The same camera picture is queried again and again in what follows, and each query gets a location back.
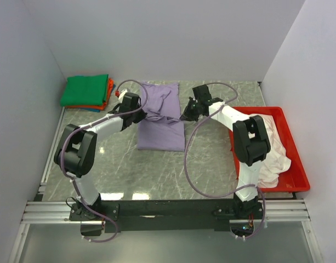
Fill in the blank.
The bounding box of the black base beam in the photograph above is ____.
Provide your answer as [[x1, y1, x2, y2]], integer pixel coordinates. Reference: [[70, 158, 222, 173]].
[[69, 199, 265, 237]]

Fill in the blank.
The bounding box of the lavender t shirt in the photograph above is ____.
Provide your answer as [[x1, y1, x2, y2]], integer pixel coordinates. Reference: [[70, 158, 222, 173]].
[[137, 82, 185, 152]]

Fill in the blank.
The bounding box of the red plastic bin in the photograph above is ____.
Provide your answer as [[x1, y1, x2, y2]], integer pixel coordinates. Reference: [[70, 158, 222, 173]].
[[234, 106, 310, 193]]

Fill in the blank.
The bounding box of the blue folded t shirt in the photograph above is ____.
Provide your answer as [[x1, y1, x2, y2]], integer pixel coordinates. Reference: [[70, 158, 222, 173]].
[[82, 83, 116, 112]]

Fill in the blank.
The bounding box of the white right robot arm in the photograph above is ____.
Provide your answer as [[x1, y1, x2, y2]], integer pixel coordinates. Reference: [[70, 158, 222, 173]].
[[180, 83, 271, 219]]

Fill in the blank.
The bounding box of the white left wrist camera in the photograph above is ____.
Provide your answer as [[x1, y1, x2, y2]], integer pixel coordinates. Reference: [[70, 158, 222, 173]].
[[115, 89, 130, 99]]

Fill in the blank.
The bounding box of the white t shirt in bin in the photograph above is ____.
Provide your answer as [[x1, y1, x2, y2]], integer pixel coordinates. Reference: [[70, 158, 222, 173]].
[[252, 113, 292, 188]]

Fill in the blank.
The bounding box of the orange folded t shirt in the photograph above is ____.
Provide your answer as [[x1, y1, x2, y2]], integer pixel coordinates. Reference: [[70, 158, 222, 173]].
[[65, 78, 115, 112]]

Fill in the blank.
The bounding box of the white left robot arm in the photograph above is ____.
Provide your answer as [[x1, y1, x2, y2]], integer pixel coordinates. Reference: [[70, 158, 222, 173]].
[[54, 92, 146, 220]]

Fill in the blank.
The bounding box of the green folded t shirt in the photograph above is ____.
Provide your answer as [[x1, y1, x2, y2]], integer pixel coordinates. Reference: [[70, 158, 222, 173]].
[[60, 75, 109, 107]]

